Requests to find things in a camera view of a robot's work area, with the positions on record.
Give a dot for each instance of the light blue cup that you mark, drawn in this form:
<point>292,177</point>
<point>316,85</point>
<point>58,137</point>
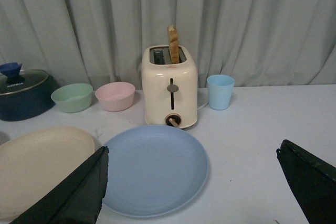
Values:
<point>220,88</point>

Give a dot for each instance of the green bowl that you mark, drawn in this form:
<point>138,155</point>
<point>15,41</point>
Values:
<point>73,98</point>

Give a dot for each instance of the toast slice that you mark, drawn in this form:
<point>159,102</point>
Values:
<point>173,44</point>

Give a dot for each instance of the dark blue pot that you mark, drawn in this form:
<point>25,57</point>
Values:
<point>30,103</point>

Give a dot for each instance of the light blue plate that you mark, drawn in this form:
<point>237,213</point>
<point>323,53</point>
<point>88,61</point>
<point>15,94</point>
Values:
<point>154,170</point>

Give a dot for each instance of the glass pot lid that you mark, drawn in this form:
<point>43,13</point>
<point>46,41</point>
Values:
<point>15,80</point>

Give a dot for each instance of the pink bowl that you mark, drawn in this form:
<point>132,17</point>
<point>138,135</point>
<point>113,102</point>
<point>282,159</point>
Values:
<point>116,96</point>

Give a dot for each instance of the grey curtain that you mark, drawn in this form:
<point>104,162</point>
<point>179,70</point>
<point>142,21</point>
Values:
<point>257,42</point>

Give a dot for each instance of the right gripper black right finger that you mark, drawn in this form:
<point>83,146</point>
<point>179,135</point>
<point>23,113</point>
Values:
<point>311,180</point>

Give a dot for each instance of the cream plate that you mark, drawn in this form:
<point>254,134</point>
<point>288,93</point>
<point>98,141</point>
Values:
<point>35,163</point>

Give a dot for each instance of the cream toaster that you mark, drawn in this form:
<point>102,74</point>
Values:
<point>169,89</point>

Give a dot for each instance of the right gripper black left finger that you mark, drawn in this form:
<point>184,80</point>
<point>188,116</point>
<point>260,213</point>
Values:
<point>77,199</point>

